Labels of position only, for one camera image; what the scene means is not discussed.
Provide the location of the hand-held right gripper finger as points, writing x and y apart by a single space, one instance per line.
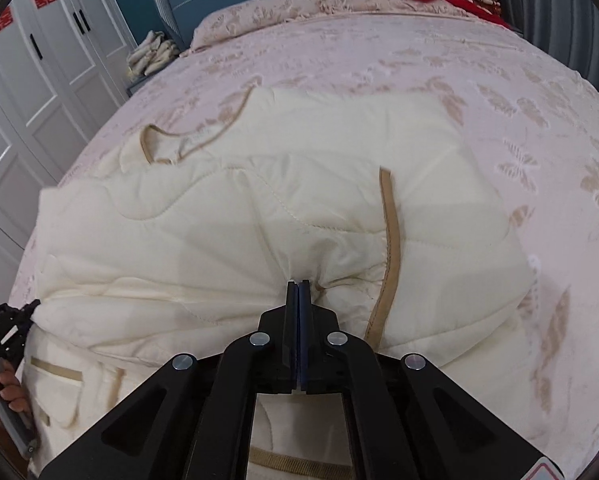
304 340
291 320

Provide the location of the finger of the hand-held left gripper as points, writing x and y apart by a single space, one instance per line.
25 316

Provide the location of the white quilted blanket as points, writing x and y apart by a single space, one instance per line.
239 220

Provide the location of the person's left hand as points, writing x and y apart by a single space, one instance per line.
12 390

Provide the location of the white wardrobe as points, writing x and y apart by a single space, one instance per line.
39 85

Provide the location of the blue nightstand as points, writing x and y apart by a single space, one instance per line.
135 86

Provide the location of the pink floral bedspread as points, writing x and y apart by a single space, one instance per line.
479 135

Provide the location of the pile of cream cloth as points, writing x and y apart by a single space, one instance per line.
152 52

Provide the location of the grey striped curtain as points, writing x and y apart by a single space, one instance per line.
559 20

